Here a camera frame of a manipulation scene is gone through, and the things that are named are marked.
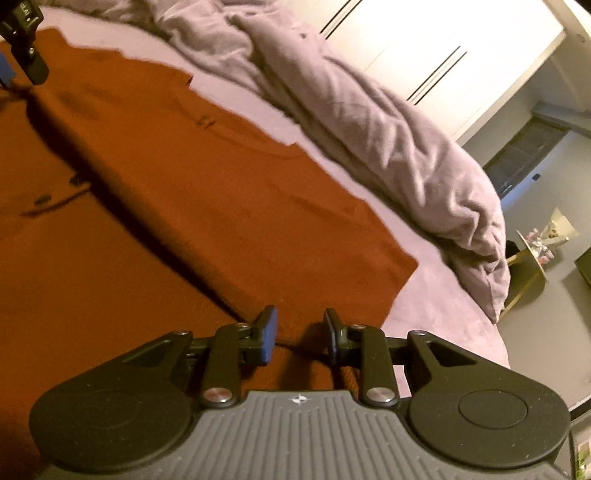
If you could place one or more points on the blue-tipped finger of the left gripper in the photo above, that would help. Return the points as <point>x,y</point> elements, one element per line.
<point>29,60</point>

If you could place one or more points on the lilac fleece bed sheet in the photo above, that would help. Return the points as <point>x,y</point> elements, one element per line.
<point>432,299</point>

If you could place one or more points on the dark doorway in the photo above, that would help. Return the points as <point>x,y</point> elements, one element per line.
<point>522,154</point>

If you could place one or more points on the cream side table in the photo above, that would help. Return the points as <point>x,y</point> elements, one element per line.
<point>526,273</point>

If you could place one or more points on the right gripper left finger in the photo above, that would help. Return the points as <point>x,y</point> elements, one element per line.
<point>138,407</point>

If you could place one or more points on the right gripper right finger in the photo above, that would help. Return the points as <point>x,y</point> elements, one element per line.
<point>461,406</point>

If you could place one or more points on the white wardrobe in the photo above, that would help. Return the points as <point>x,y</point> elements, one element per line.
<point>459,62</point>

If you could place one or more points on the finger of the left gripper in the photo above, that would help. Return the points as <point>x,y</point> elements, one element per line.
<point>6,72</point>

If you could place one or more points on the flower bouquet on table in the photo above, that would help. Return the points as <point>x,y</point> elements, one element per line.
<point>557,232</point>

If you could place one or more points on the rust brown knit cardigan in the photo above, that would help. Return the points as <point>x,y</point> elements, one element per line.
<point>132,207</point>

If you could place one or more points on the lilac crumpled duvet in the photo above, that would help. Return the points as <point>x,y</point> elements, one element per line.
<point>374,133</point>

